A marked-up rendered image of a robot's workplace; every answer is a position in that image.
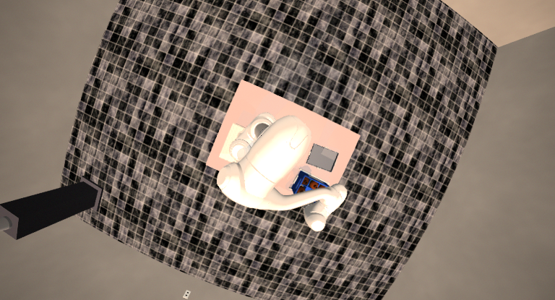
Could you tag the blue divided crate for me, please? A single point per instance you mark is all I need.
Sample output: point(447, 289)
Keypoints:
point(300, 178)

